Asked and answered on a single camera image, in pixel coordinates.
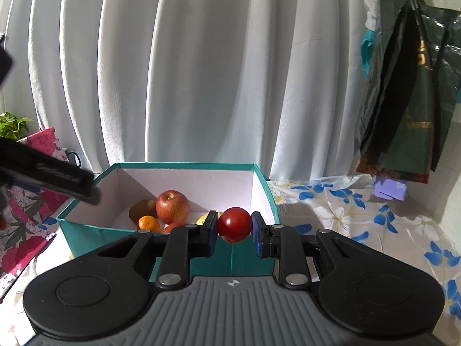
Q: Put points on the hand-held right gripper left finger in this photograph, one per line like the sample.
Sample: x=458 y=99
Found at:
x=212 y=234

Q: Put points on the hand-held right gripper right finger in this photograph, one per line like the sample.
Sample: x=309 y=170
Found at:
x=256 y=236

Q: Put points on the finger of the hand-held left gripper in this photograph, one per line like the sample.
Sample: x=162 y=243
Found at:
x=90 y=191

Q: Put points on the yellow green pear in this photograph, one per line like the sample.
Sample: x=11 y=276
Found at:
x=201 y=219

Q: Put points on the red cherry tomato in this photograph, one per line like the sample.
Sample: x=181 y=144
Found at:
x=234 y=225

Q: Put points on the large red apple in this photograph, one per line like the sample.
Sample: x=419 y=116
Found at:
x=171 y=228

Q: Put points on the small red apple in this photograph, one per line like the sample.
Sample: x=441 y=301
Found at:
x=173 y=205

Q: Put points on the teal cardboard box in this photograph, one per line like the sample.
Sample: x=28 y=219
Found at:
x=216 y=183

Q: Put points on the brown kiwi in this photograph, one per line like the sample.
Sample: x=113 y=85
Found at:
x=142 y=211

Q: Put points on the orange tangerine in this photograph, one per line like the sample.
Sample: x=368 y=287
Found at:
x=148 y=223

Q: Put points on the green potted plant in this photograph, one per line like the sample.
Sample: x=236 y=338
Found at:
x=14 y=126

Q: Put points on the red floral gift bag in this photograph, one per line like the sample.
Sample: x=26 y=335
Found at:
x=32 y=223

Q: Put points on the blue floral tablecloth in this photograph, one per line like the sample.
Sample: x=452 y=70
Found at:
x=360 y=216

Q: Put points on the brown patterned bag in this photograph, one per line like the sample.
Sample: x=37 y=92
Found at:
x=367 y=168

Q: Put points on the small purple box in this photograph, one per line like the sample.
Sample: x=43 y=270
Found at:
x=390 y=188

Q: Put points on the white curtain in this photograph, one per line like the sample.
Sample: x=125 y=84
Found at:
x=198 y=72

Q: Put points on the dark green printed shopping bag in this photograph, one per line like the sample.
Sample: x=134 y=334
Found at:
x=407 y=133

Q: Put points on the dark green plastic bag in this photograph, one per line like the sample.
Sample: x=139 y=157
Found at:
x=446 y=79

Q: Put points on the teal white plastic bag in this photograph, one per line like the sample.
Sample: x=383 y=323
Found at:
x=371 y=14

